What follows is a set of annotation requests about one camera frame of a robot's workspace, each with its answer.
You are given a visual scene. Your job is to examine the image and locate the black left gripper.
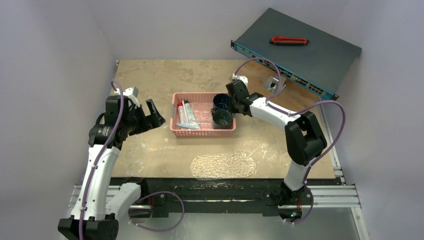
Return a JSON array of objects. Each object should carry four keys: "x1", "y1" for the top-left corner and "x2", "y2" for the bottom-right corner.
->
[{"x1": 122, "y1": 99, "x2": 165, "y2": 136}]

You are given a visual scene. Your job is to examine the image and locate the dark blue mug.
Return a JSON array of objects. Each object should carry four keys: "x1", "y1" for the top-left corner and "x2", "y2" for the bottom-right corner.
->
[{"x1": 212, "y1": 93, "x2": 230, "y2": 111}]

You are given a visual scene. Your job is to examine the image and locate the dark green mug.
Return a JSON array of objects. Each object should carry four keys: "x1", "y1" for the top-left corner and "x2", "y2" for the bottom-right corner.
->
[{"x1": 212, "y1": 109, "x2": 233, "y2": 130}]

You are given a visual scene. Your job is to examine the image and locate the pink perforated plastic basket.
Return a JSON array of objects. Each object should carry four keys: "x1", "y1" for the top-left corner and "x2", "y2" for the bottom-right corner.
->
[{"x1": 169, "y1": 92, "x2": 237, "y2": 137}]

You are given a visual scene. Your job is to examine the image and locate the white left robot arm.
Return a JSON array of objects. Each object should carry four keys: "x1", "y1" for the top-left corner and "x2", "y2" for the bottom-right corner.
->
[{"x1": 57, "y1": 95, "x2": 166, "y2": 240}]

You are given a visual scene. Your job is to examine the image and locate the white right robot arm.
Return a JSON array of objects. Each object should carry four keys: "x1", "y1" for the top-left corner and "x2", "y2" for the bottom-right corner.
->
[{"x1": 225, "y1": 79, "x2": 327, "y2": 204}]

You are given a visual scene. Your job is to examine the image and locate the red cap toothpaste tube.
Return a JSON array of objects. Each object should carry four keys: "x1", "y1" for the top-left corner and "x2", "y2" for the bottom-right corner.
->
[{"x1": 177, "y1": 102, "x2": 187, "y2": 125}]

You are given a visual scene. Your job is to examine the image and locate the wooden board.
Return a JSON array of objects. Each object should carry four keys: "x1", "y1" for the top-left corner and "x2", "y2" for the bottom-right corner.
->
[{"x1": 236, "y1": 61, "x2": 319, "y2": 129}]

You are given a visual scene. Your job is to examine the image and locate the red black utility knife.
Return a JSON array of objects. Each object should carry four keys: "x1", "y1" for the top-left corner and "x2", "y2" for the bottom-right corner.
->
[{"x1": 269, "y1": 36, "x2": 310, "y2": 46}]

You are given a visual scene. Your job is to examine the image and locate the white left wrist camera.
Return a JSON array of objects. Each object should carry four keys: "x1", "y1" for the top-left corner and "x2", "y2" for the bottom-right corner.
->
[{"x1": 123, "y1": 86, "x2": 140, "y2": 108}]

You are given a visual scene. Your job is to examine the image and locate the grey metal bracket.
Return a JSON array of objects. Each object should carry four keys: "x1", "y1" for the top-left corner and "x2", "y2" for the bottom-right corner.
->
[{"x1": 262, "y1": 75, "x2": 287, "y2": 94}]

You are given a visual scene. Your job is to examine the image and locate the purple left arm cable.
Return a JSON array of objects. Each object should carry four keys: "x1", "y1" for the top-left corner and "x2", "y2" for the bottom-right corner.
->
[{"x1": 78, "y1": 79, "x2": 125, "y2": 240}]

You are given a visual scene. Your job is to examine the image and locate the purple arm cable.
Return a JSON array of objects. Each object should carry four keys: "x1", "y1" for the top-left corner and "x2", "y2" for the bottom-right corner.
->
[
  {"x1": 78, "y1": 79, "x2": 125, "y2": 240},
  {"x1": 234, "y1": 57, "x2": 346, "y2": 186}
]

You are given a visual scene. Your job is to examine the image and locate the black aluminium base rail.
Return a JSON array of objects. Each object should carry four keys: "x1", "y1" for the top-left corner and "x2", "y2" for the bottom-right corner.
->
[{"x1": 106, "y1": 177, "x2": 360, "y2": 222}]

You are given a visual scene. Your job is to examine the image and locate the teal network switch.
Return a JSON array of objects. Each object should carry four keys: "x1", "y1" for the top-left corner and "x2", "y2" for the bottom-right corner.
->
[{"x1": 231, "y1": 8, "x2": 362, "y2": 100}]

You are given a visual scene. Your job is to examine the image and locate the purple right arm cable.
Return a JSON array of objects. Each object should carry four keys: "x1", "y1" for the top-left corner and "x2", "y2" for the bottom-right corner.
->
[{"x1": 234, "y1": 57, "x2": 346, "y2": 186}]

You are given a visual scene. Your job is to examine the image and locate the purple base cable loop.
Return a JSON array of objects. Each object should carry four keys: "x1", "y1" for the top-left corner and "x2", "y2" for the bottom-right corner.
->
[{"x1": 128, "y1": 191, "x2": 185, "y2": 233}]

